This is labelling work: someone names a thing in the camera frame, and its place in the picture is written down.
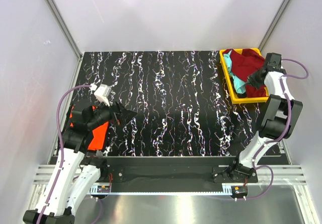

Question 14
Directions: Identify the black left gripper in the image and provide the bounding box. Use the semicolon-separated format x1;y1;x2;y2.
88;96;137;130

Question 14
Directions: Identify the dark red polo shirt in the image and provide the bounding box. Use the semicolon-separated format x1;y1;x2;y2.
223;49;267;98

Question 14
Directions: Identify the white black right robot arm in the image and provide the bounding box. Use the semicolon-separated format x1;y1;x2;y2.
226;53;303;182

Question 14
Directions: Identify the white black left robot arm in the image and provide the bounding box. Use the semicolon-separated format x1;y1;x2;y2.
23;102;137;223

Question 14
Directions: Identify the turquoise t shirt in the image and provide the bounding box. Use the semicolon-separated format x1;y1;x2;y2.
223;50;246;95

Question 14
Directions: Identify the yellow plastic bin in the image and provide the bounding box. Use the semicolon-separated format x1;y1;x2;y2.
219;48;268;104

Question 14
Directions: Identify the folded orange t shirt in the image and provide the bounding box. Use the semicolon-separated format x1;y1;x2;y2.
68;102;110;152

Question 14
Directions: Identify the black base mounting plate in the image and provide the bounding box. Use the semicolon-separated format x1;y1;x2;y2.
49;156;289;193

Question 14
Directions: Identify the left orange connector box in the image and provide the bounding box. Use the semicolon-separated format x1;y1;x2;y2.
97;184;111;193

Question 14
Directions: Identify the orange connector box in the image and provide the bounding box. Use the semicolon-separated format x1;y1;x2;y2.
97;184;111;193
232;186;248;198

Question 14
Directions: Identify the right orange connector box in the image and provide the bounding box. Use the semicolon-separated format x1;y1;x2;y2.
232;186;248;198

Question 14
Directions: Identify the right corner aluminium post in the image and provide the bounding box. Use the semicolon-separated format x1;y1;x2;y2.
258;0;292;51

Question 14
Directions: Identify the corner aluminium post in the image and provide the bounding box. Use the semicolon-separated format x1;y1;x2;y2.
258;0;292;51
45;0;83;60

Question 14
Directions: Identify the aluminium frame rail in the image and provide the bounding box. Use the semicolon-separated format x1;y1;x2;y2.
32;165;307;184

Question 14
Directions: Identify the left corner aluminium post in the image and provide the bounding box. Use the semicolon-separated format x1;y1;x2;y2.
45;0;83;60

